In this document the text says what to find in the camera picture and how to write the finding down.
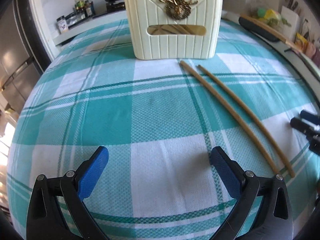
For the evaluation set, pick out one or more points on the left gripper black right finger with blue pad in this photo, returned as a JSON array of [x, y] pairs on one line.
[[274, 216]]

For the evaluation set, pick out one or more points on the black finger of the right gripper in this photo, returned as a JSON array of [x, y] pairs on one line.
[[303, 127]]

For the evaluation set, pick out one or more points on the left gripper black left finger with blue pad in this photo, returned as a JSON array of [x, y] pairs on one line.
[[45, 219]]

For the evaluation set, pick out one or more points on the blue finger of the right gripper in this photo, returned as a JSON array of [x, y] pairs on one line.
[[310, 117]]

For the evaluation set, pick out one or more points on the yellow snack packet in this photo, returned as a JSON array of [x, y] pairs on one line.
[[301, 42]]

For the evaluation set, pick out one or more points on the teal white checkered tablecloth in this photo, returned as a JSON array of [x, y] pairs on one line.
[[158, 183]]

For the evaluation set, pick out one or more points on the wooden cutting board black edge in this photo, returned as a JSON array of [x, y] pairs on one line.
[[265, 31]]

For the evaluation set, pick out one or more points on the white knife block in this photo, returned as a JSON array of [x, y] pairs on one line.
[[293, 19]]

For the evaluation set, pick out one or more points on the plastic bag with fruit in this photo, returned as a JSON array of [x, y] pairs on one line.
[[262, 12]]

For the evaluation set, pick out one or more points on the cream utensil holder box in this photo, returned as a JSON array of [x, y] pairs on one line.
[[174, 29]]

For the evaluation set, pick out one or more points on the silver refrigerator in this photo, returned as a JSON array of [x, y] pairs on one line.
[[19, 69]]

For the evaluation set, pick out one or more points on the spice jar rack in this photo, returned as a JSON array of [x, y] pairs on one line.
[[64, 23]]

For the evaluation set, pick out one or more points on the black gas stove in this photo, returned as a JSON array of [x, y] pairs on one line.
[[114, 7]]

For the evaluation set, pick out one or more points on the sauce bottles group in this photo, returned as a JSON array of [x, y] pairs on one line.
[[84, 9]]

